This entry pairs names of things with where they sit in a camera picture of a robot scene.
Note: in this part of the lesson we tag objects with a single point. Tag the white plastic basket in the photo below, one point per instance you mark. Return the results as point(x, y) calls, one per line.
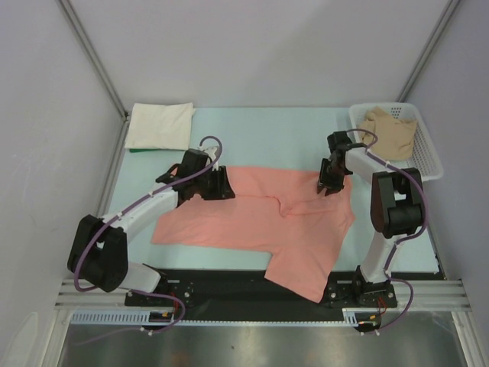
point(424, 157)

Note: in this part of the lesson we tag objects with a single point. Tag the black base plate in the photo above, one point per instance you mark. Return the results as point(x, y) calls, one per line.
point(220, 293)

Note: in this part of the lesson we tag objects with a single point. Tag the folded white t shirt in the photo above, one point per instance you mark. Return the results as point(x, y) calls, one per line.
point(160, 127)

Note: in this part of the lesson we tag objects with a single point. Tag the folded green t shirt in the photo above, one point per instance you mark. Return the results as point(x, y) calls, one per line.
point(142, 150)

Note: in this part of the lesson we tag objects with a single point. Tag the left aluminium frame post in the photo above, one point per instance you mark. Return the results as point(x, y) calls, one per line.
point(83, 39)

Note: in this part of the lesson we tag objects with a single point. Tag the white slotted cable duct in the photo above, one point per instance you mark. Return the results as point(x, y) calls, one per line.
point(162, 318)

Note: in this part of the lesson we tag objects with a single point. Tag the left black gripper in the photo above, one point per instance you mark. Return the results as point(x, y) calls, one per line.
point(222, 189)

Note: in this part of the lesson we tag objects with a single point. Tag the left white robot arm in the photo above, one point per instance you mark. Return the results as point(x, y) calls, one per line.
point(99, 253)

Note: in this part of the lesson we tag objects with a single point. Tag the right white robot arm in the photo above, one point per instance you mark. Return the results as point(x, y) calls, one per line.
point(398, 208)

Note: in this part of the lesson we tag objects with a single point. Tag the beige t shirt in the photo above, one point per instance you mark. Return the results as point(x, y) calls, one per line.
point(395, 136)

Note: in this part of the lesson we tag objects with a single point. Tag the pink polo shirt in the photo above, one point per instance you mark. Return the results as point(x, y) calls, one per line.
point(275, 211)

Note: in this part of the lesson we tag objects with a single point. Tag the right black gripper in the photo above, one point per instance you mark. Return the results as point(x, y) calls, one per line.
point(328, 178)

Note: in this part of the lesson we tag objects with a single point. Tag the aluminium frame post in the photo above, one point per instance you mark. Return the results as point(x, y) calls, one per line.
point(441, 27)
point(83, 39)

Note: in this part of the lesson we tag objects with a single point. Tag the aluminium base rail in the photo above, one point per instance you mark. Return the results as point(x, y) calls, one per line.
point(418, 295)

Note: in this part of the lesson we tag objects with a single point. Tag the right aluminium frame post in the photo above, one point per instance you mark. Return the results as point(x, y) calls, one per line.
point(441, 27)

